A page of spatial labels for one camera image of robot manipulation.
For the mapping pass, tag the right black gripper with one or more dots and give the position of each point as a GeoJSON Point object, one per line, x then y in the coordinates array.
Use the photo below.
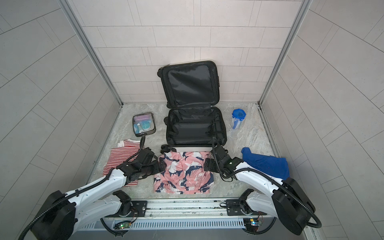
{"type": "Point", "coordinates": [211, 162]}

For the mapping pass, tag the pink navy shark garment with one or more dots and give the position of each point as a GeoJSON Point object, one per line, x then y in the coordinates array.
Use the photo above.
{"type": "Point", "coordinates": [184, 174]}

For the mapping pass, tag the blue garment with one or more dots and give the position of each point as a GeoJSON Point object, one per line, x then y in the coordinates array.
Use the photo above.
{"type": "Point", "coordinates": [270, 165]}

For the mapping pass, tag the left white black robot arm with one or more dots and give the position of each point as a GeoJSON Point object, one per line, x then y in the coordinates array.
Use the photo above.
{"type": "Point", "coordinates": [62, 214]}

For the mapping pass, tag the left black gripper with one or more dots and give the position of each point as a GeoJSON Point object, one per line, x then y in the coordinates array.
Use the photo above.
{"type": "Point", "coordinates": [158, 169]}

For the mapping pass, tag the left green circuit board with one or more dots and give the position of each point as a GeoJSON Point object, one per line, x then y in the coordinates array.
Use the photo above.
{"type": "Point", "coordinates": [123, 225]}

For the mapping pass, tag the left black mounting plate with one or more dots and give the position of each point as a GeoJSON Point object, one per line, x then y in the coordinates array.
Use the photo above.
{"type": "Point", "coordinates": [132, 210]}

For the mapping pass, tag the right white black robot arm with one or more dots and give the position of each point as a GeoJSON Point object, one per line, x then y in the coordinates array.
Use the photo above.
{"type": "Point", "coordinates": [283, 199]}

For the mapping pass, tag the right green circuit board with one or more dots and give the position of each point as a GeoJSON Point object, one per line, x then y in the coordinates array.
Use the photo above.
{"type": "Point", "coordinates": [252, 225]}

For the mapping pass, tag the red white striped garment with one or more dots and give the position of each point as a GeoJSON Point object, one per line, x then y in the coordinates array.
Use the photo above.
{"type": "Point", "coordinates": [124, 151]}

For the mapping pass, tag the black mounting plate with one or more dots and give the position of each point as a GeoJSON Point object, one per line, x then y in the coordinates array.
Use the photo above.
{"type": "Point", "coordinates": [239, 208]}
{"type": "Point", "coordinates": [132, 210]}

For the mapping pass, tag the aluminium corner post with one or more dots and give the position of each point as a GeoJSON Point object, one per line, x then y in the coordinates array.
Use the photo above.
{"type": "Point", "coordinates": [290, 38]}
{"type": "Point", "coordinates": [69, 13]}

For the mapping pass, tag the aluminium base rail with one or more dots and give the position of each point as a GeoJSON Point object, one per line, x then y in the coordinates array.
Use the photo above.
{"type": "Point", "coordinates": [180, 214]}

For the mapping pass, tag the right aluminium corner post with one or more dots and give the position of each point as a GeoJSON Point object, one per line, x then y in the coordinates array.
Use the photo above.
{"type": "Point", "coordinates": [290, 38]}

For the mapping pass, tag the clear toiletry pouch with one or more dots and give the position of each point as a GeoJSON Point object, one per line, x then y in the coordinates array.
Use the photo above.
{"type": "Point", "coordinates": [144, 124]}

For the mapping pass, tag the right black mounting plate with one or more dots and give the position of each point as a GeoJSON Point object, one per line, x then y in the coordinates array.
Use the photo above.
{"type": "Point", "coordinates": [239, 208]}

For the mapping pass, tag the clear bottle blue lid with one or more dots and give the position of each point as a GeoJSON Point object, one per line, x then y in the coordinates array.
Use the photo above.
{"type": "Point", "coordinates": [238, 116]}

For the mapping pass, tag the left aluminium corner post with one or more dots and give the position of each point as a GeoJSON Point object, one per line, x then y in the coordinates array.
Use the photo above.
{"type": "Point", "coordinates": [69, 13]}

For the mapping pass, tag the green circuit board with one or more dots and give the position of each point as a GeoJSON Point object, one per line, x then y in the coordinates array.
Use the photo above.
{"type": "Point", "coordinates": [123, 225]}
{"type": "Point", "coordinates": [252, 225]}

